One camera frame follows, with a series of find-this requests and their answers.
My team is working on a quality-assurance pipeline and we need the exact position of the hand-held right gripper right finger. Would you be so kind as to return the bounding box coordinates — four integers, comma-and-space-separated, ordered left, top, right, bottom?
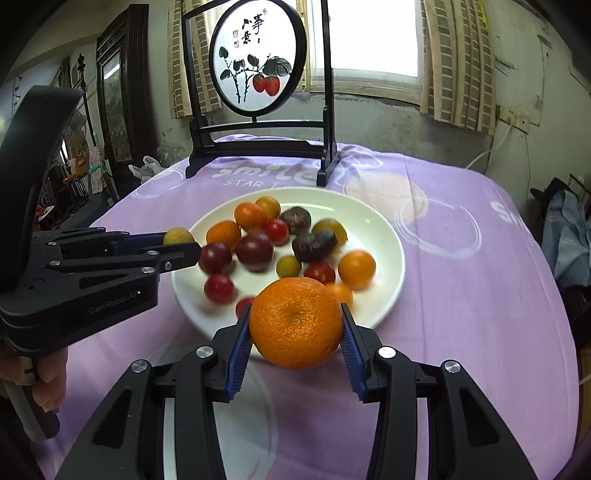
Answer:
341, 302, 539, 480

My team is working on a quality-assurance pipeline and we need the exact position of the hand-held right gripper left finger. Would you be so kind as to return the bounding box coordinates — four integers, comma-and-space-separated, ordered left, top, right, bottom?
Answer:
54, 307, 254, 480

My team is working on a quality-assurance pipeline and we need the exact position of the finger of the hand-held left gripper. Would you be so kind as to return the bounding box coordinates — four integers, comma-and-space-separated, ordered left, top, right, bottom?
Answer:
31, 227, 169, 259
46, 241, 203, 298

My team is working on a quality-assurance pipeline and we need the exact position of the yellow cherry tomato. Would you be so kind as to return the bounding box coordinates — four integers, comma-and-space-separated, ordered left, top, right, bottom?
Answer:
163, 227, 195, 246
312, 218, 348, 247
255, 196, 281, 220
276, 255, 302, 278

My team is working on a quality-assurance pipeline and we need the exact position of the dark purple cherry tomato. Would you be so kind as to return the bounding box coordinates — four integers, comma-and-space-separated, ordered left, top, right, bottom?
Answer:
235, 232, 274, 272
198, 241, 234, 276

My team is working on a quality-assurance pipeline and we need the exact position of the large orange mandarin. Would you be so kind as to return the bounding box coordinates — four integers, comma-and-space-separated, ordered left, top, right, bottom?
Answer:
249, 277, 345, 370

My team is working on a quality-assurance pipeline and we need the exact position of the white round plate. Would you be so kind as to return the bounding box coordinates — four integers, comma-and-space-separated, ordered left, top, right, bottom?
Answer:
171, 188, 406, 363

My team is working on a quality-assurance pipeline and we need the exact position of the person's left hand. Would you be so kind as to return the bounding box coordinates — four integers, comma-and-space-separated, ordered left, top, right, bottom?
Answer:
33, 345, 70, 412

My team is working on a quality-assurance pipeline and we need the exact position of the white plastic bag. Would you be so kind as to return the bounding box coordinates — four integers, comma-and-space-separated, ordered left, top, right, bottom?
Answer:
128, 155, 162, 183

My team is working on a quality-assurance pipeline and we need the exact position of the purple printed tablecloth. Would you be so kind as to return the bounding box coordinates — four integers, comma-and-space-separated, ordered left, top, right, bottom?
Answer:
41, 134, 580, 480

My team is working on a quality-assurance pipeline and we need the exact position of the dark wooden framed cabinet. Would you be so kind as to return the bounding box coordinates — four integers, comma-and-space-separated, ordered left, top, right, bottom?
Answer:
95, 4, 153, 188

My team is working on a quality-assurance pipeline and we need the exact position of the beige checked curtain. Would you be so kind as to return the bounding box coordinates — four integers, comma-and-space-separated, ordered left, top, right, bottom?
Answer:
167, 0, 222, 120
420, 0, 497, 136

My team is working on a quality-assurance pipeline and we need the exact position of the round painted table screen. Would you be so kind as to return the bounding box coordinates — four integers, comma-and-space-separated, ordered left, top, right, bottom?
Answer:
181, 0, 341, 188

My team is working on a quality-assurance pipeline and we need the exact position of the blue garment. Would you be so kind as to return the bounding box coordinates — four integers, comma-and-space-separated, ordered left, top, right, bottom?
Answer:
542, 189, 591, 287

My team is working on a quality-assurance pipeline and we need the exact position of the black garment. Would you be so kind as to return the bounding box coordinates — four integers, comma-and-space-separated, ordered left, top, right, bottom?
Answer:
530, 178, 583, 204

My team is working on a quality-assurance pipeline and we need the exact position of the bright window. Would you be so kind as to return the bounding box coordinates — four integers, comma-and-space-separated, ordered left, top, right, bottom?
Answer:
307, 0, 423, 104

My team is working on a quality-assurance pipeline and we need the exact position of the white power cable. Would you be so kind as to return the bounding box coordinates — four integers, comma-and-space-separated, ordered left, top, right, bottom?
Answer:
465, 122, 513, 171

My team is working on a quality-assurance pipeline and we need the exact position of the white wall outlet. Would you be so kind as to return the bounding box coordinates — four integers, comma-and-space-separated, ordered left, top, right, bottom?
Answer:
496, 105, 532, 134

